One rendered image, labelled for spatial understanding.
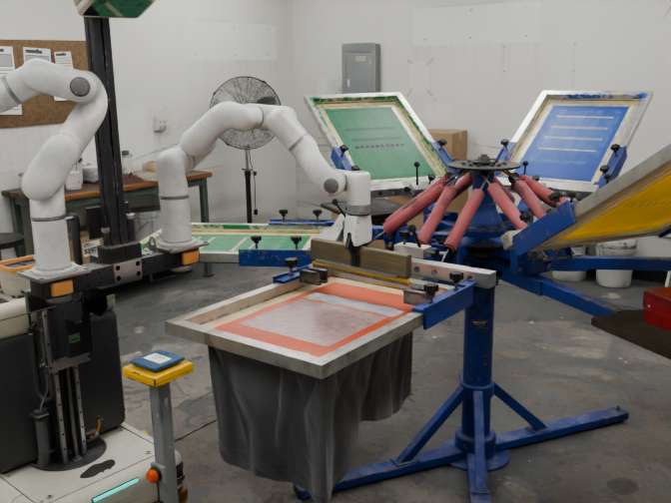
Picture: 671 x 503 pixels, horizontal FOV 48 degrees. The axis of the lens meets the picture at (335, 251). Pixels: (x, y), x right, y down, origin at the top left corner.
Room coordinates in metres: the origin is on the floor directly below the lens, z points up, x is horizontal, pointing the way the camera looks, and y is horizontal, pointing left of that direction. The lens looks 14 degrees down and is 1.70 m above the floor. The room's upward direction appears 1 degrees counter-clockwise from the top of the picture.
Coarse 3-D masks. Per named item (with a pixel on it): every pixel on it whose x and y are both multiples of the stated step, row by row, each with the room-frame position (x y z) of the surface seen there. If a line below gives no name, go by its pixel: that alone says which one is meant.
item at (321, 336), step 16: (384, 304) 2.30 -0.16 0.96; (400, 304) 2.30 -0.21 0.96; (320, 320) 2.15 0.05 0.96; (336, 320) 2.15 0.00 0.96; (352, 320) 2.15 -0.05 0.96; (368, 320) 2.14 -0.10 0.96; (384, 320) 2.14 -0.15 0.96; (288, 336) 2.02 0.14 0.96; (304, 336) 2.02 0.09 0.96; (320, 336) 2.01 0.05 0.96; (336, 336) 2.01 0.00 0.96; (352, 336) 2.01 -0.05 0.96; (320, 352) 1.89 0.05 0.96
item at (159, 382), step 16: (128, 368) 1.81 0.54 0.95; (144, 368) 1.81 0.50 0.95; (176, 368) 1.80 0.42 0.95; (192, 368) 1.84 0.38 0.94; (160, 384) 1.75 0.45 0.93; (160, 400) 1.81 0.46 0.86; (160, 416) 1.81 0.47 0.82; (160, 432) 1.81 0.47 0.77; (160, 448) 1.81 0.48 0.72; (160, 464) 1.81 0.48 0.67; (176, 480) 1.83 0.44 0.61; (160, 496) 1.82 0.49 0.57; (176, 496) 1.83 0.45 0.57
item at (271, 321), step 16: (320, 288) 2.49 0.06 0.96; (336, 288) 2.49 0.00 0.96; (352, 288) 2.48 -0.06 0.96; (368, 288) 2.48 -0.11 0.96; (288, 304) 2.31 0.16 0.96; (304, 304) 2.31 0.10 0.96; (320, 304) 2.31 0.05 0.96; (336, 304) 2.31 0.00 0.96; (240, 320) 2.16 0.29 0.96; (256, 320) 2.16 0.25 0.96; (272, 320) 2.16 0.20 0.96; (288, 320) 2.16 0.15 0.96; (304, 320) 2.15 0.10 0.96; (256, 336) 2.02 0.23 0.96; (272, 336) 2.02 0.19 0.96
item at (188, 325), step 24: (264, 288) 2.38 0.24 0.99; (288, 288) 2.45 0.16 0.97; (192, 312) 2.14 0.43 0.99; (216, 312) 2.18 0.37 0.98; (192, 336) 2.00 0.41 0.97; (216, 336) 1.94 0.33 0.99; (240, 336) 1.93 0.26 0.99; (384, 336) 1.94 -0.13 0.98; (264, 360) 1.84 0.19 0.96; (288, 360) 1.79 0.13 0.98; (312, 360) 1.75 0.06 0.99; (336, 360) 1.77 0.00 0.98
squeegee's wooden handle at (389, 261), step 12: (312, 240) 2.45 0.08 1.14; (324, 240) 2.44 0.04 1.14; (312, 252) 2.45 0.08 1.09; (324, 252) 2.42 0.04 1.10; (336, 252) 2.39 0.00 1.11; (348, 252) 2.36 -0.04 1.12; (360, 252) 2.33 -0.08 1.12; (372, 252) 2.30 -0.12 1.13; (384, 252) 2.27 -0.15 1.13; (396, 252) 2.26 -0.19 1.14; (348, 264) 2.36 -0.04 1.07; (360, 264) 2.33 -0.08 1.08; (372, 264) 2.30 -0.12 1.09; (384, 264) 2.27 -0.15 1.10; (396, 264) 2.24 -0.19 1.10; (408, 264) 2.23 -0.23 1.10; (408, 276) 2.24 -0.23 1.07
